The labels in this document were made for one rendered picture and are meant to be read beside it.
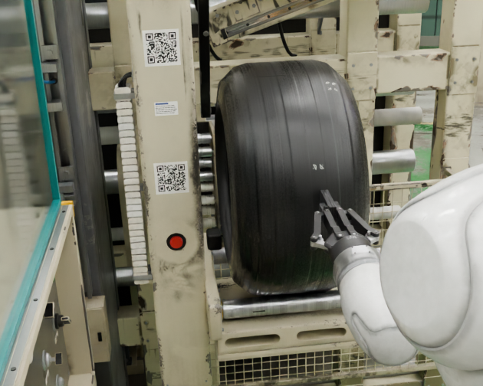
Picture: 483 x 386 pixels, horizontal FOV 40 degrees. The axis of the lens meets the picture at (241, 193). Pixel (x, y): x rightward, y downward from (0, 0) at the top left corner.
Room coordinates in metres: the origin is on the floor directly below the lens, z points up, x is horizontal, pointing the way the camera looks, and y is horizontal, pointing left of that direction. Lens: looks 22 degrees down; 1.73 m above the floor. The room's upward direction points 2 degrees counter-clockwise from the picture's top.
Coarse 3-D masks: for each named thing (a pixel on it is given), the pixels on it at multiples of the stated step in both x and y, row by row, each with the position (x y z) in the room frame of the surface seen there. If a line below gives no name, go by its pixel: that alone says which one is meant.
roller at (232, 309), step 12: (228, 300) 1.36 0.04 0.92; (240, 300) 1.36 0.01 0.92; (252, 300) 1.36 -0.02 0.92; (264, 300) 1.36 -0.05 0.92; (276, 300) 1.36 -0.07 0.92; (288, 300) 1.36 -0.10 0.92; (300, 300) 1.37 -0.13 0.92; (312, 300) 1.37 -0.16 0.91; (324, 300) 1.37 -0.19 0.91; (336, 300) 1.37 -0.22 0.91; (228, 312) 1.34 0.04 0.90; (240, 312) 1.34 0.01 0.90; (252, 312) 1.35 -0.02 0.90; (264, 312) 1.35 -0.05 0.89; (276, 312) 1.36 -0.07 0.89; (288, 312) 1.36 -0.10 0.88
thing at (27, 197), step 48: (0, 0) 0.95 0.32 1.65; (0, 48) 0.90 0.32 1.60; (0, 96) 0.86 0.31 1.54; (0, 144) 0.82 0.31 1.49; (48, 144) 1.14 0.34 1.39; (0, 192) 0.78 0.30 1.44; (48, 192) 1.08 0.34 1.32; (0, 240) 0.74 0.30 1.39; (0, 288) 0.70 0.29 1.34; (0, 336) 0.67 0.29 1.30
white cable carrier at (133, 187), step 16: (128, 112) 1.41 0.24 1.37; (128, 128) 1.41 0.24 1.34; (128, 144) 1.41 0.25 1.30; (128, 160) 1.41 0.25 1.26; (128, 176) 1.41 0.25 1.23; (128, 192) 1.41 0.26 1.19; (128, 208) 1.40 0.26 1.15; (144, 240) 1.41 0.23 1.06; (144, 256) 1.41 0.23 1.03; (144, 272) 1.41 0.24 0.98
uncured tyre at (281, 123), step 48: (240, 96) 1.39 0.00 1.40; (288, 96) 1.37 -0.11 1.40; (336, 96) 1.38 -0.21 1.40; (240, 144) 1.31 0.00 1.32; (288, 144) 1.29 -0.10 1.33; (336, 144) 1.29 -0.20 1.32; (240, 192) 1.27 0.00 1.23; (288, 192) 1.25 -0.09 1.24; (336, 192) 1.26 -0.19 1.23; (240, 240) 1.27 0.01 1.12; (288, 240) 1.24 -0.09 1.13; (288, 288) 1.31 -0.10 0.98
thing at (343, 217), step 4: (340, 208) 1.17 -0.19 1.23; (340, 212) 1.15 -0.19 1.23; (344, 212) 1.15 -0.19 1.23; (340, 216) 1.14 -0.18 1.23; (344, 216) 1.14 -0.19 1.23; (336, 220) 1.17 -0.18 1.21; (340, 220) 1.14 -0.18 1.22; (344, 220) 1.13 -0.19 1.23; (348, 220) 1.13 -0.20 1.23; (340, 224) 1.13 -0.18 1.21; (344, 224) 1.11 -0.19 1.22; (348, 224) 1.11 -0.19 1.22; (340, 228) 1.13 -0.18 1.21; (344, 228) 1.11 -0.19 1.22; (348, 228) 1.09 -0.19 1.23; (352, 228) 1.09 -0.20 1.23; (348, 232) 1.08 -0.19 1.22; (352, 232) 1.07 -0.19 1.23
